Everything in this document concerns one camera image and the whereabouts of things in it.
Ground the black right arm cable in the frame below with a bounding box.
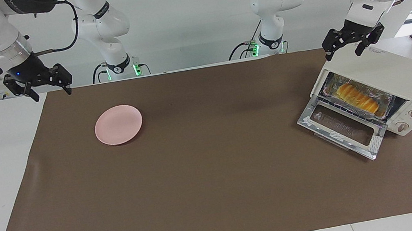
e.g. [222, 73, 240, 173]
[24, 0, 83, 57]

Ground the glass oven door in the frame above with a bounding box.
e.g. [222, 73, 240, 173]
[293, 84, 393, 171]

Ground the golden sliced bread loaf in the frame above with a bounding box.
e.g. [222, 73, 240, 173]
[334, 78, 380, 120]

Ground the aluminium foil tray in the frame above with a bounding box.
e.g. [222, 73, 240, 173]
[320, 64, 399, 127]

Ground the black arm base cable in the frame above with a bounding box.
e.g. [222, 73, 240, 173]
[89, 63, 109, 84]
[226, 40, 260, 62]

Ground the metal wire oven rack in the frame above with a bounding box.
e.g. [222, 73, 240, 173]
[312, 85, 381, 129]

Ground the pink round plate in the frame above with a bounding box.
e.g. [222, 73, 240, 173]
[91, 102, 146, 149]

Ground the cream toaster oven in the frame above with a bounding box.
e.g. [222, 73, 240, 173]
[286, 36, 412, 171]

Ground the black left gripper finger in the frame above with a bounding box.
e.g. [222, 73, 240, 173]
[320, 28, 348, 62]
[352, 23, 388, 57]

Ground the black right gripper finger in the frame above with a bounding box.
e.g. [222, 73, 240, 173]
[3, 70, 40, 107]
[49, 62, 75, 98]

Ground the brown table mat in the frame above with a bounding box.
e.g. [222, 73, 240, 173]
[0, 33, 412, 231]

